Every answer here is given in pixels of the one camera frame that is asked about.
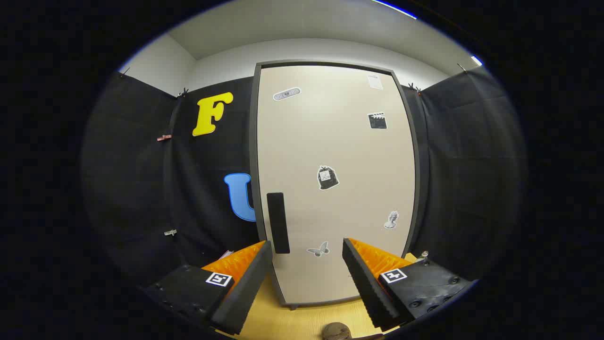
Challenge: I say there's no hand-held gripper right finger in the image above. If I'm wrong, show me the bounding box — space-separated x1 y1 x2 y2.
342 238 476 332

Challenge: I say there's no black backdrop cloth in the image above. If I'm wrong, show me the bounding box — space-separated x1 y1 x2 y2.
80 66 527 293

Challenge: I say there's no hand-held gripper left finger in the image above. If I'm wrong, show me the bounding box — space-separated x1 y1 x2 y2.
141 240 274 337

